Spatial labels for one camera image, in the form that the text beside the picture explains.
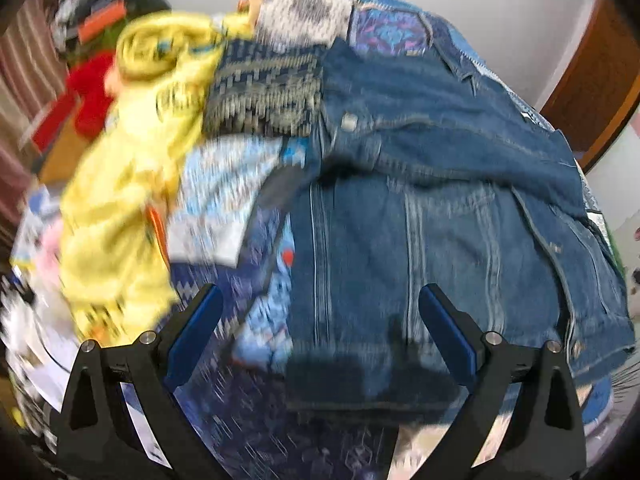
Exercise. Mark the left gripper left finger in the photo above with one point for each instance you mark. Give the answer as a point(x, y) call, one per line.
point(120, 418)

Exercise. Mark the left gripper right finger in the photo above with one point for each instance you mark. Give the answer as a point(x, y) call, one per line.
point(545, 437)

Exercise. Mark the blue denim jacket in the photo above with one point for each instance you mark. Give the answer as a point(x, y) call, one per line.
point(421, 170)

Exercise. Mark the pile of clutter clothes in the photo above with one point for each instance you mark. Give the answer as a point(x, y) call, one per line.
point(67, 19)

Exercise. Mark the yellow cartoon blanket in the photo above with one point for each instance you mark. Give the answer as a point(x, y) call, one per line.
point(114, 275)

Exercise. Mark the blue patchwork bedspread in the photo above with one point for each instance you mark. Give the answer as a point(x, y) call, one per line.
point(233, 228)

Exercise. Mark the brown wooden door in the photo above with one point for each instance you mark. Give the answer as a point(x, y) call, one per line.
point(599, 90)

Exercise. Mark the red plush toy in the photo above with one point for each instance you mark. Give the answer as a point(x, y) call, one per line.
point(84, 100)

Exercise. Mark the striped red beige curtain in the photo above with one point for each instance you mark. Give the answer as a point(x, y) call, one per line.
point(32, 76)

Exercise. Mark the orange shoe box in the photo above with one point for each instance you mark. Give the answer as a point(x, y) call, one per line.
point(100, 20)

